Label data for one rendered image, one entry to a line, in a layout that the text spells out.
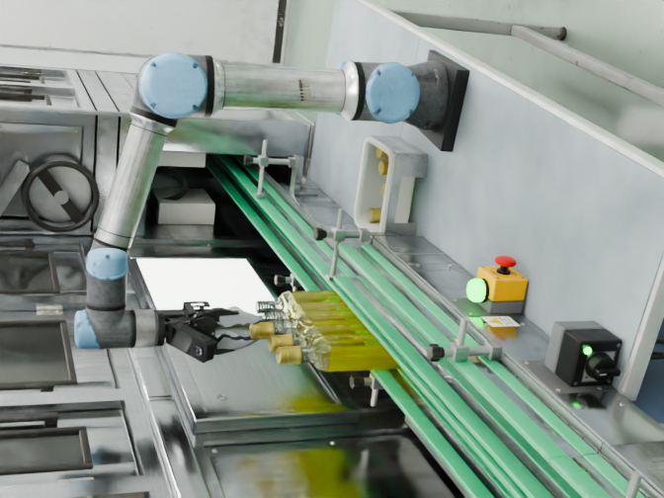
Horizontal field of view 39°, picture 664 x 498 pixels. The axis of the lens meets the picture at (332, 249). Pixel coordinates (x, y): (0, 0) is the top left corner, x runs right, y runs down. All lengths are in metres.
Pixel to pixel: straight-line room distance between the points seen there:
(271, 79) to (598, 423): 0.86
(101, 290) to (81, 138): 1.05
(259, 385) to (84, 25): 3.78
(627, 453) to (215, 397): 0.87
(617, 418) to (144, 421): 0.89
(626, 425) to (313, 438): 0.67
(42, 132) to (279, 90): 1.12
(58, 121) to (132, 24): 2.81
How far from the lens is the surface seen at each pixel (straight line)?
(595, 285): 1.60
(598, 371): 1.49
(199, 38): 5.60
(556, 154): 1.70
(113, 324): 1.83
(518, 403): 1.48
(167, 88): 1.74
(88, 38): 5.51
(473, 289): 1.73
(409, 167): 2.13
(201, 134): 2.81
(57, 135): 2.78
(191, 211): 3.00
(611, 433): 1.42
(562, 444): 1.40
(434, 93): 2.00
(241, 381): 1.98
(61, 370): 2.09
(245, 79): 1.78
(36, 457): 1.79
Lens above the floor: 1.70
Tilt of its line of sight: 21 degrees down
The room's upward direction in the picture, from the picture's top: 90 degrees counter-clockwise
